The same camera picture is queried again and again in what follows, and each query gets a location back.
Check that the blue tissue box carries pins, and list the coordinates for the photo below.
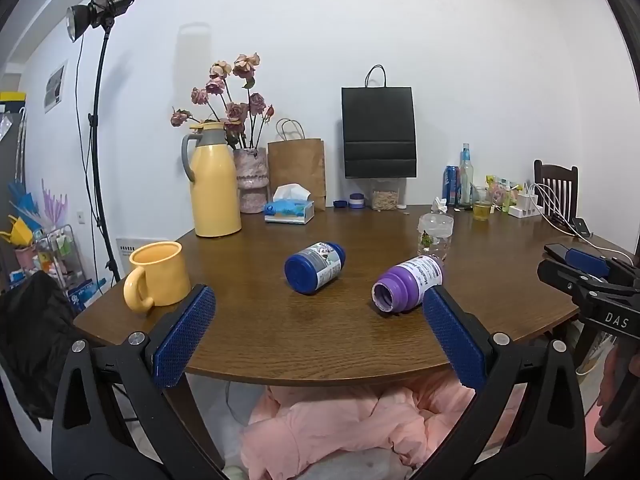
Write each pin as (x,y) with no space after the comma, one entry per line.
(290,211)

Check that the dark wooden chair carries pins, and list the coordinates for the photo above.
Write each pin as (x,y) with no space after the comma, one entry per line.
(562,185)

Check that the white charging station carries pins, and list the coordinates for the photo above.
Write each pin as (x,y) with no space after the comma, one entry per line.
(522,207)

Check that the clear glass bottle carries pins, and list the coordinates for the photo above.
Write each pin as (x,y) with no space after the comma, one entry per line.
(466,180)

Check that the purple plastic hangers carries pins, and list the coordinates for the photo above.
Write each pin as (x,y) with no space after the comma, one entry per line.
(54,205)

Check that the black paper bag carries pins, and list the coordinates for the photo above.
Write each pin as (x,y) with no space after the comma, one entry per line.
(379,130)

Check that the clear snack container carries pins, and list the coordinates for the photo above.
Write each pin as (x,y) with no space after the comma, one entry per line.
(385,197)

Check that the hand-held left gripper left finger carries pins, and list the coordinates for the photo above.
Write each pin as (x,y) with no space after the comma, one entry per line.
(182,335)

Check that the black cloth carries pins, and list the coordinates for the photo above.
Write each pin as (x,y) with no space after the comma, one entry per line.
(35,340)

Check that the blue capped pill bottle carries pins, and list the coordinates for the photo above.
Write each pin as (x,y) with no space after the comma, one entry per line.
(315,266)

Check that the yellow thermos jug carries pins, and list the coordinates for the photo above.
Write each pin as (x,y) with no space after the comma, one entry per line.
(216,185)

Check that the black phone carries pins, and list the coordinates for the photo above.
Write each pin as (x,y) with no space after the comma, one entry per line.
(581,227)

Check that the purple cup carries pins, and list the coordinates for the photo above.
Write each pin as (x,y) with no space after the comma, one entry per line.
(410,282)

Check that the pink cloth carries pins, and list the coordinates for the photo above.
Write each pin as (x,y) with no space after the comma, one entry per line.
(340,430)

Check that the brown paper bag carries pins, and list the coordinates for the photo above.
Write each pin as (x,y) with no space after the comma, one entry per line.
(297,170)

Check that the glass of yellow drink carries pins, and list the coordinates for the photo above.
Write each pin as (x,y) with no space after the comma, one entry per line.
(482,209)

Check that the black light stand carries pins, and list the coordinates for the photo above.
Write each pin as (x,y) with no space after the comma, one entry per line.
(97,135)

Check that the yellow plastic dustpan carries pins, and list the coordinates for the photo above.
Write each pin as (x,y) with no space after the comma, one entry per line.
(17,232)

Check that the small purple jar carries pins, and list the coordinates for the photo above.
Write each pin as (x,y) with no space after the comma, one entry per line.
(356,201)

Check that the pile of snack packets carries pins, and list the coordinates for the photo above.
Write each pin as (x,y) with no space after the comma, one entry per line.
(497,187)

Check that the dried pink roses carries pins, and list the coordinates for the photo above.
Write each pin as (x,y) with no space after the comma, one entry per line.
(235,110)

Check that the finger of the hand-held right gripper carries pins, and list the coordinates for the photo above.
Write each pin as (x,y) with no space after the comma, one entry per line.
(585,259)
(560,275)

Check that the crumpled white tissue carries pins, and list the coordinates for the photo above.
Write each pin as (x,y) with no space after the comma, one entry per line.
(440,204)

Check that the black studio light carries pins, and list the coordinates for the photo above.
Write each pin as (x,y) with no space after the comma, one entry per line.
(100,7)

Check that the blue drink can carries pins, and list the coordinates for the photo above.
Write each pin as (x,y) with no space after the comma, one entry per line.
(451,185)

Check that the clear plastic cup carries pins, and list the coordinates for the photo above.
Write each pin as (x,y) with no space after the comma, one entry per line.
(435,235)

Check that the yellow mug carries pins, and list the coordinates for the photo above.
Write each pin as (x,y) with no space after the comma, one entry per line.
(162,277)

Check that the wall picture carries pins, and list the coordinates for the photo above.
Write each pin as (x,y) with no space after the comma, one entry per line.
(55,86)

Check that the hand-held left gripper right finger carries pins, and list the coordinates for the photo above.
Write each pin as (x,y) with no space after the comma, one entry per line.
(455,340)

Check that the pink ceramic vase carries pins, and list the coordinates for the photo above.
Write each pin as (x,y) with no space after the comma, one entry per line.
(251,180)

